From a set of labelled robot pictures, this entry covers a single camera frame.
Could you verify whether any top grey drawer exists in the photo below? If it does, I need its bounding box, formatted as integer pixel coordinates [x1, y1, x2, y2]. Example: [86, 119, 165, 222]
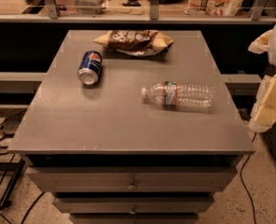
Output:
[26, 167, 237, 193]

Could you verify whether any grey drawer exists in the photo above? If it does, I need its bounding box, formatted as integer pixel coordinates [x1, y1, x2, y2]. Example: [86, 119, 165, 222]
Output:
[53, 197, 214, 214]
[70, 214, 198, 224]
[26, 167, 237, 193]

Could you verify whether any bottom grey drawer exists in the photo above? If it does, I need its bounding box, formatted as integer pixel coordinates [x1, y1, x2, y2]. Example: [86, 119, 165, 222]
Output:
[70, 214, 198, 224]

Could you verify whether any clear plastic water bottle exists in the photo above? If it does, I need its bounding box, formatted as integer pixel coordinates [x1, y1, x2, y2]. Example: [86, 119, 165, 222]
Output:
[141, 81, 214, 108]

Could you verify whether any grey box on floor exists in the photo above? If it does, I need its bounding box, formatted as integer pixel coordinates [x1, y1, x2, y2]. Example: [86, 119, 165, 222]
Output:
[0, 110, 25, 135]

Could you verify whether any colourful printed snack bag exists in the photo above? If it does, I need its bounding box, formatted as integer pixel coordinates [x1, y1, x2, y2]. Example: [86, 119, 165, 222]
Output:
[185, 0, 243, 16]

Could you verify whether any black cables left floor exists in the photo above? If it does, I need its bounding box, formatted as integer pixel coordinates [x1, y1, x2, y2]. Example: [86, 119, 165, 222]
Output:
[0, 109, 47, 224]

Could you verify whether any black cable right floor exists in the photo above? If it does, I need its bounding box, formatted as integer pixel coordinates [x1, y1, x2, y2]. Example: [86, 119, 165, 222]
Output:
[239, 132, 258, 224]

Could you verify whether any black metal floor stand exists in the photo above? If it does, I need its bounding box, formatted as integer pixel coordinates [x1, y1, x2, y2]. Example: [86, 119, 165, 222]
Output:
[0, 160, 25, 211]

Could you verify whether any blue Pepsi soda can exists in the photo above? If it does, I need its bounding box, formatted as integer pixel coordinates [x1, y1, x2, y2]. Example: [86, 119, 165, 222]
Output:
[78, 50, 103, 85]

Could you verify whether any brown yellow chip bag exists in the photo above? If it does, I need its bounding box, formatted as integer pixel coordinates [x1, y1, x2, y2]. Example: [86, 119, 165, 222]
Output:
[94, 30, 173, 57]

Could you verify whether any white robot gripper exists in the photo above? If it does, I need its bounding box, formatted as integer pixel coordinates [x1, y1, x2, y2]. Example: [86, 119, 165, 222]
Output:
[248, 24, 276, 133]

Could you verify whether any grey drawer cabinet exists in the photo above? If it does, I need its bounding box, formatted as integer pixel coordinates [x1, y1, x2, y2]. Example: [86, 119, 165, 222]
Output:
[7, 29, 256, 224]

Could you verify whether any grey metal railing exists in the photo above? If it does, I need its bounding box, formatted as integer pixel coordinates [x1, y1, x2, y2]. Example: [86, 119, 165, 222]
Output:
[0, 0, 276, 23]

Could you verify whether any middle grey drawer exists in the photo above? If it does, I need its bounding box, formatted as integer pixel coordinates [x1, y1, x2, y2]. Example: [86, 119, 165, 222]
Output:
[53, 197, 214, 214]

